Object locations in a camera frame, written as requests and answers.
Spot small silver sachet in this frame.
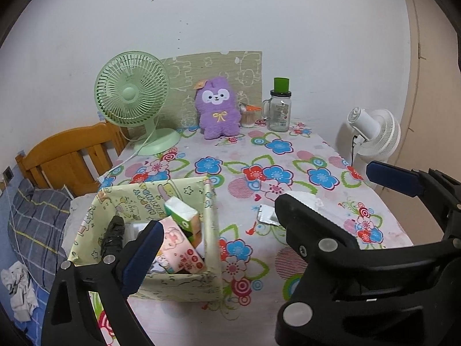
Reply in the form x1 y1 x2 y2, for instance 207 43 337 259
256 205 279 227

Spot beige wardrobe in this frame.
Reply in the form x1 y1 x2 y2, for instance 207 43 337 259
398 0 461 174

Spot purple plush toy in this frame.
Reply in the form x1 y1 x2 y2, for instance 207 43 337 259
194 76 242 140

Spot white green tissue pack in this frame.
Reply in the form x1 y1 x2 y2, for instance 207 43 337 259
164 198 202 249

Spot crumpled white grey cloth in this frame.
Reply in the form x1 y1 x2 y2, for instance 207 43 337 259
1 261 38 322

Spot cotton swab container orange lid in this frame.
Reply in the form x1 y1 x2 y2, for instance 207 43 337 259
239 104 260 128

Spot green desk fan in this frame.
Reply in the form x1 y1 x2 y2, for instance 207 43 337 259
94 51 181 156

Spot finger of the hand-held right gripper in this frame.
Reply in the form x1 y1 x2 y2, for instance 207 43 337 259
365 160 461 240
275 194 461 346

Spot white standing fan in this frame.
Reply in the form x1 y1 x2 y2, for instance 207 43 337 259
347 107 401 168

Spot white bedding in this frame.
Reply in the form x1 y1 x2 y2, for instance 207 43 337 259
67 193 99 238

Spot pink tissue packet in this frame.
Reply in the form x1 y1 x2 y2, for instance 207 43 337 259
155 218 206 274

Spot white folded cloth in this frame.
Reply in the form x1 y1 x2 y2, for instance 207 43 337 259
124 221 148 242

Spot floral tablecloth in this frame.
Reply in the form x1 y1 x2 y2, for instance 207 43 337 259
86 121 415 346

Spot cartoon print storage box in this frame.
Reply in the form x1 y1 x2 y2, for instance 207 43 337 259
68 176 224 301

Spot grey plaid pillow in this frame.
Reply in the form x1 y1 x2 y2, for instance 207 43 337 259
8 178 73 292

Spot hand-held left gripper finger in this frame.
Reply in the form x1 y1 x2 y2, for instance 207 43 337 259
41 221 164 346

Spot glass mug jar green lid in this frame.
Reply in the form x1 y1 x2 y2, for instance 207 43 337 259
262 77 292 133

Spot blue bed sheet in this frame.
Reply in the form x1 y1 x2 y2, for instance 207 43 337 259
0 187 47 346

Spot wooden bed headboard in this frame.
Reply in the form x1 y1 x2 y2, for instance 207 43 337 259
15 122 130 199

